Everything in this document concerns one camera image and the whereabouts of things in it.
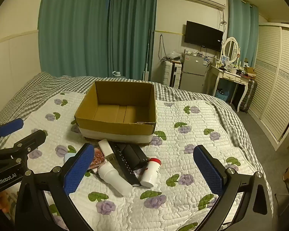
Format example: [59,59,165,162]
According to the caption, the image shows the brown suitcase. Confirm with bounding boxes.
[238,78,258,113]

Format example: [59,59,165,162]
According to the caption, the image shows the silver small fridge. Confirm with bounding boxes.
[179,53,211,93]

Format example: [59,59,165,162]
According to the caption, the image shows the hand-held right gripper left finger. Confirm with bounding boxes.
[14,143,95,231]

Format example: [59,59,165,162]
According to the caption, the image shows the person's left hand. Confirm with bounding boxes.
[0,190,10,210]

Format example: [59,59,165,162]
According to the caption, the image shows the white red-capped pill bottle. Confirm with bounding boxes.
[140,158,162,188]

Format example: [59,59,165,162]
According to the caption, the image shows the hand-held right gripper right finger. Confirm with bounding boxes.
[193,145,274,231]

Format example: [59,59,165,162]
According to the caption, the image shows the wide teal curtain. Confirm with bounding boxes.
[38,0,158,80]

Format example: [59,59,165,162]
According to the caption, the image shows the white louvred wardrobe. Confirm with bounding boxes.
[248,23,289,151]

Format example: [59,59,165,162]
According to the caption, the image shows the black wall television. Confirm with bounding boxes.
[184,21,224,52]

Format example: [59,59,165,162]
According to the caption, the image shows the black wall cables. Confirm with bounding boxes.
[158,34,167,63]

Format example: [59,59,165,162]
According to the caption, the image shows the long black box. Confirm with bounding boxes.
[110,143,140,187]

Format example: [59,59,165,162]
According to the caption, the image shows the white plastic bottle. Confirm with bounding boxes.
[97,139,133,196]

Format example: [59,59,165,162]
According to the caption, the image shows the white oval mirror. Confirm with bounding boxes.
[220,37,241,65]

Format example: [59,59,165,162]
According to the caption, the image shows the white dressing table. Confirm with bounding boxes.
[208,65,250,112]

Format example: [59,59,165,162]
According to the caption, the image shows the small cardboard box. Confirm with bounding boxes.
[245,67,257,79]

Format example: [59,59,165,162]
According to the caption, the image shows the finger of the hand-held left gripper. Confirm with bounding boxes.
[0,118,24,138]
[0,129,47,162]

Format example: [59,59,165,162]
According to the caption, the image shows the clear plastic bag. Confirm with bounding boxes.
[167,51,181,62]

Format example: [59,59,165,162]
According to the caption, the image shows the white flat mop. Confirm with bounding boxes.
[142,29,152,80]

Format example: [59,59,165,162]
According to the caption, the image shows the white floral quilt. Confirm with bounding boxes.
[0,91,274,231]

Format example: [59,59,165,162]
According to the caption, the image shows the white ribbed suitcase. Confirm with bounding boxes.
[162,61,183,87]

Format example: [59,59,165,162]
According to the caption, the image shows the blue laundry basket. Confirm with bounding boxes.
[215,89,230,103]

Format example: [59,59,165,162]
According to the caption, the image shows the narrow teal curtain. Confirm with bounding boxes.
[228,0,259,74]

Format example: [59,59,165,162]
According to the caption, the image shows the black rectangular power bank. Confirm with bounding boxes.
[122,145,148,171]

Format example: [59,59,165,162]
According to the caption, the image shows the copper patterned card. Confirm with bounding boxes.
[88,148,108,175]

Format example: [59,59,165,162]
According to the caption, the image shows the light blue small item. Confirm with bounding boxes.
[63,152,77,164]

